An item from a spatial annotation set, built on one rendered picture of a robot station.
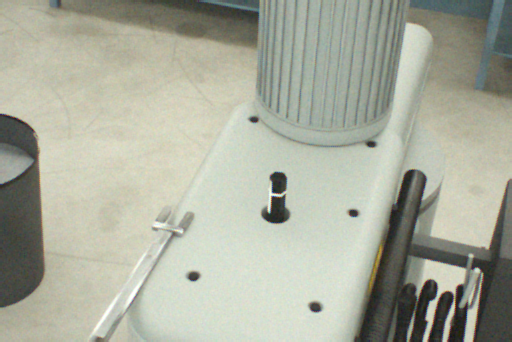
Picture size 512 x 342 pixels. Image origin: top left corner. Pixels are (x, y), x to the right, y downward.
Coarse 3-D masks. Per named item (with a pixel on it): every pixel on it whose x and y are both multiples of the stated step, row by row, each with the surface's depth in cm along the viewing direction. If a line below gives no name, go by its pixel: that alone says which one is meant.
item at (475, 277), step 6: (468, 258) 142; (468, 264) 143; (468, 270) 144; (474, 270) 139; (468, 276) 145; (474, 276) 140; (480, 276) 153; (468, 282) 154; (474, 282) 141; (468, 288) 142; (468, 294) 143; (474, 294) 154; (462, 300) 145; (474, 300) 154; (462, 306) 146; (468, 306) 152; (450, 324) 153
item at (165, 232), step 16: (160, 224) 109; (160, 240) 107; (144, 256) 104; (160, 256) 105; (144, 272) 102; (128, 288) 100; (112, 304) 98; (128, 304) 99; (112, 320) 97; (96, 336) 95
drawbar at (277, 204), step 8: (272, 176) 109; (280, 176) 109; (272, 184) 108; (280, 184) 108; (272, 192) 109; (280, 192) 109; (272, 200) 110; (280, 200) 110; (272, 208) 111; (280, 208) 111; (272, 216) 111; (280, 216) 111
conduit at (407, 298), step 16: (416, 288) 156; (432, 288) 151; (400, 304) 150; (448, 304) 150; (400, 320) 149; (416, 320) 148; (464, 320) 146; (400, 336) 149; (416, 336) 147; (432, 336) 147; (448, 336) 163; (464, 336) 146
